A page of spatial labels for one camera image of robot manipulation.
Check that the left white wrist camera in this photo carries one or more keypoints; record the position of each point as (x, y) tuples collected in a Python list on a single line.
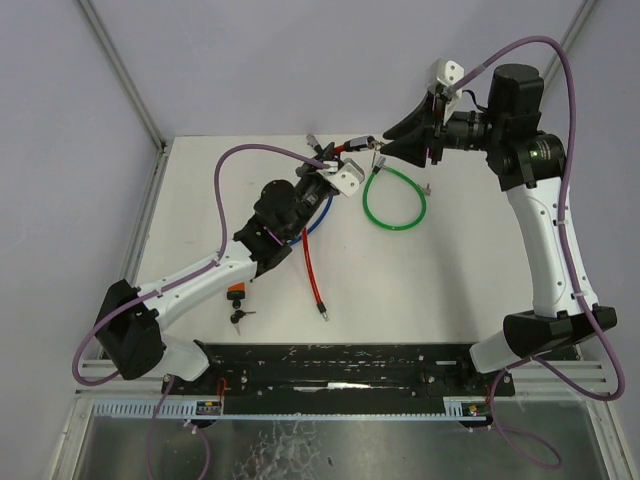
[(344, 176)]

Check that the right aluminium frame post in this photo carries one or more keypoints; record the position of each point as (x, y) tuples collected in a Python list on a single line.
[(566, 22)]

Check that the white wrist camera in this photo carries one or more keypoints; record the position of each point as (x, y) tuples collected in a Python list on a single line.
[(442, 73), (344, 176)]

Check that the blue cable lock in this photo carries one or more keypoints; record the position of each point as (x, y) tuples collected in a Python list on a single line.
[(315, 215)]

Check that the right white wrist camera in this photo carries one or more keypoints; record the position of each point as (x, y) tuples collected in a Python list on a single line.
[(442, 73)]

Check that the green cable lock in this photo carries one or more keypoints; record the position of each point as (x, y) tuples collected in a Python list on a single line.
[(392, 200)]

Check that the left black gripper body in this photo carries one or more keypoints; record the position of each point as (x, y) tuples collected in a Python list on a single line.
[(314, 168)]

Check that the left aluminium frame post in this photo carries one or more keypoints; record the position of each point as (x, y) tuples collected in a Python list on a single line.
[(109, 50)]

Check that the orange black padlock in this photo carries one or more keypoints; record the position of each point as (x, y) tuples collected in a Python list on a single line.
[(236, 294)]

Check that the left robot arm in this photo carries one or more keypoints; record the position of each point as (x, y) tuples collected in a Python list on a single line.
[(132, 320)]

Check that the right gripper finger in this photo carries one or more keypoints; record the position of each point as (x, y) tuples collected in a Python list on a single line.
[(412, 120), (407, 149)]

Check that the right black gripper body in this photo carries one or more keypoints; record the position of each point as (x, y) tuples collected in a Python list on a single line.
[(433, 138)]

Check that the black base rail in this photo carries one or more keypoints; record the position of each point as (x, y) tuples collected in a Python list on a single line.
[(416, 370)]

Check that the white slotted cable duct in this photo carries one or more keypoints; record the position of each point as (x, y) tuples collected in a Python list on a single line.
[(299, 405)]

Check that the black padlock keys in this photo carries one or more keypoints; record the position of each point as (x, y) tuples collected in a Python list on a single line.
[(237, 316)]

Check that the aluminium frame post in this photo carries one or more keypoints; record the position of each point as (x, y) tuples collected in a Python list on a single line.
[(109, 50), (566, 22)]

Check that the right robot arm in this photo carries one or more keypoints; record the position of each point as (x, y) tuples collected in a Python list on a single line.
[(529, 164)]

